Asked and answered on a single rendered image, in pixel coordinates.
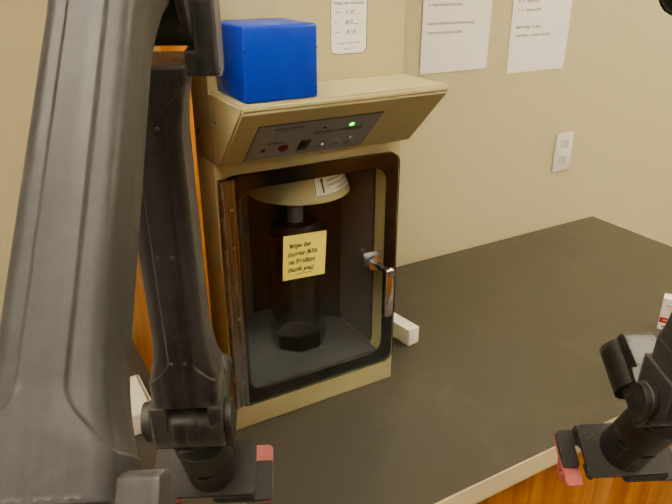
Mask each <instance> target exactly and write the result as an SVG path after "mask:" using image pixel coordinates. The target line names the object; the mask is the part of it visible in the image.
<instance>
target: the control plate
mask: <svg viewBox="0 0 672 504"><path fill-rule="evenodd" d="M383 113H384V111H382V112H374V113H366V114H358V115H350V116H342V117H334V118H326V119H318V120H311V121H303V122H295V123H287V124H279V125H271V126H263V127H259V128H258V130H257V132H256V134H255V137H254V139H253V141H252V143H251V146H250V148H249V150H248V152H247V155H246V157H245V159H244V161H243V162H247V161H254V160H260V159H267V158H273V157H280V156H287V155H293V154H300V153H307V152H313V151H320V150H327V149H333V148H340V147H346V146H353V145H360V144H361V143H362V142H363V141H364V139H365V138H366V137H367V135H368V134H369V132H370V131H371V130H372V128H373V127H374V125H375V124H376V123H377V121H378V120H379V118H380V117H381V116H382V114H383ZM351 122H355V124H354V125H353V126H349V125H348V124H349V123H351ZM325 125H329V128H328V129H325V130H323V129H322V127H323V126H325ZM351 135H352V136H354V137H353V138H352V139H353V140H352V141H350V139H347V138H348V137H349V136H351ZM335 138H339V140H338V141H339V142H338V143H336V142H335V141H333V140H334V139H335ZM310 139H311V141H310V143H309V145H308V147H307V148H306V149H302V150H296V149H297V147H298V145H299V144H300V142H301V141H303V140H310ZM320 140H325V141H324V144H323V145H321V144H320V143H318V142H319V141H320ZM282 145H288V149H287V150H286V151H284V152H280V151H279V150H278V148H279V147H280V146H282ZM264 148H266V149H267V151H266V152H264V153H260V150H261V149H264Z"/></svg>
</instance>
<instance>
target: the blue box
mask: <svg viewBox="0 0 672 504"><path fill-rule="evenodd" d="M221 29H222V42H223V55H224V69H223V74H222V76H217V85H218V91H219V92H221V93H224V94H226V95H228V96H230V97H233V98H235V99H237V100H239V101H242V102H244V103H246V104H252V103H261V102H270V101H280V100H289V99H298V98H308V97H315V96H317V47H318V46H317V28H316V24H315V23H311V22H304V21H298V20H292V19H286V18H265V19H241V20H221Z"/></svg>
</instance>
